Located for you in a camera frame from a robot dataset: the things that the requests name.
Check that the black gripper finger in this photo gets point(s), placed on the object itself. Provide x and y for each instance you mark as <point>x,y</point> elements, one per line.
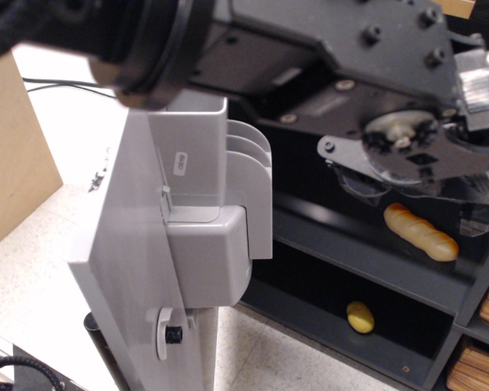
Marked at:
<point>474,220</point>

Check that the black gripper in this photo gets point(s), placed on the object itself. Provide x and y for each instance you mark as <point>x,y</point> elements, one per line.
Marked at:
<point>396,98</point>

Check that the grey toy fridge door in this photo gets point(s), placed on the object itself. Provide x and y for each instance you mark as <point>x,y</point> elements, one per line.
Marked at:
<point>169,233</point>

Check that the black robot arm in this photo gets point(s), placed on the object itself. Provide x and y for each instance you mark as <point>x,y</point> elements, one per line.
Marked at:
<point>144,51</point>

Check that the dark grey fridge cabinet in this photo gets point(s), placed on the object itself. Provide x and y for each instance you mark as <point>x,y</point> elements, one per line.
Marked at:
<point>331,249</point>

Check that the toy bread loaf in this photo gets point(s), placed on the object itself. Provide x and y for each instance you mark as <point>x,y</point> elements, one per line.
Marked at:
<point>417,231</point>

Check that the yellow toy potato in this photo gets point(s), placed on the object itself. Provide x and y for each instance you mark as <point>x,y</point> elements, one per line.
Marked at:
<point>360,317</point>

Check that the woven basket lower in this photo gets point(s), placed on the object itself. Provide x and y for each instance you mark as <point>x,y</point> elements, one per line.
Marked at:
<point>469,369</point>

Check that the cardboard box on top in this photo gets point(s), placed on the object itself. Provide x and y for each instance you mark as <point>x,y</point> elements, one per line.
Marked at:
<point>457,8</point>

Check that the light wooden panel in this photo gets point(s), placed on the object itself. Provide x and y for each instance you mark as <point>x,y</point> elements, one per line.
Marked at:
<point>28,173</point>

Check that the black door handle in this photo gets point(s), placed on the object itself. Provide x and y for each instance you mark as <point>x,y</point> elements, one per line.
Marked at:
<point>105,353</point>

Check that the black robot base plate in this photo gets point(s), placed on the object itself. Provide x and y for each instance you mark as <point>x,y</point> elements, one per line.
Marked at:
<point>27,378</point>

